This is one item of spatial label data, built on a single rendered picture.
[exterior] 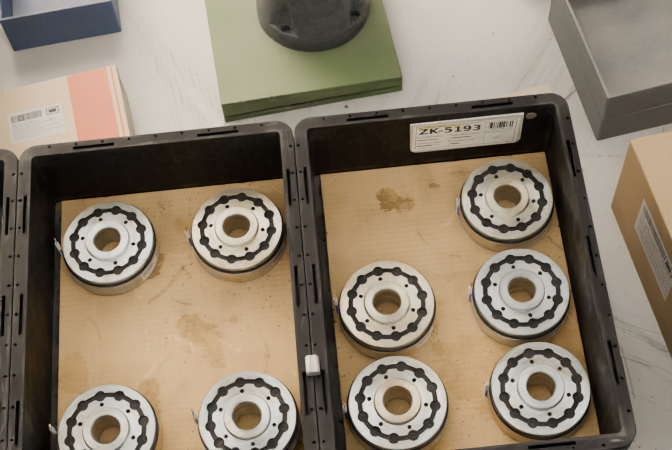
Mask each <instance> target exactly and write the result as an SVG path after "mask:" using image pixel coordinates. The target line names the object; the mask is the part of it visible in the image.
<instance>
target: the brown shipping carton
mask: <svg viewBox="0 0 672 450"><path fill-rule="evenodd" d="M611 209H612V211H613V214H614V216H615V219H616V221H617V224H618V226H619V229H620V231H621V234H622V236H623V239H624V241H625V244H626V246H627V249H628V251H629V254H630V256H631V259H632V261H633V264H634V266H635V268H636V271H637V273H638V276H639V278H640V281H641V283H642V286H643V288H644V291H645V293H646V296H647V298H648V301H649V303H650V306H651V308H652V311H653V313H654V316H655V318H656V321H657V323H658V326H659V328H660V331H661V333H662V336H663V338H664V341H665V343H666V346H667V348H668V351H669V353H670V356H671V358H672V130H671V131H667V132H662V133H658V134H654V135H650V136H646V137H642V138H638V139H634V140H631V141H630V144H629V147H628V150H627V154H626V157H625V160H624V164H623V167H622V170H621V174H620V177H619V180H618V184H617V187H616V190H615V194H614V197H613V200H612V204H611Z"/></svg>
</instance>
